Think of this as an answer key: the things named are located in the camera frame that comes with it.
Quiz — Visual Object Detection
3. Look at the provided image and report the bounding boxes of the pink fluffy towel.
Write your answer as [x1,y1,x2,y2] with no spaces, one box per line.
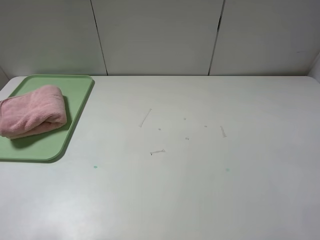
[0,85,67,139]

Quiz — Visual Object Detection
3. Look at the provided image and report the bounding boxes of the green plastic tray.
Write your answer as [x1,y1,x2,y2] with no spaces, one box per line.
[0,74,95,163]

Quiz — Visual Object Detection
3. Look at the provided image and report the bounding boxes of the long white thread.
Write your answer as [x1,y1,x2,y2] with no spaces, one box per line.
[138,108,152,128]

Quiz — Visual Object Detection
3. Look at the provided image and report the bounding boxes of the short white thread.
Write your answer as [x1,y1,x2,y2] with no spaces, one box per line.
[150,149,166,156]

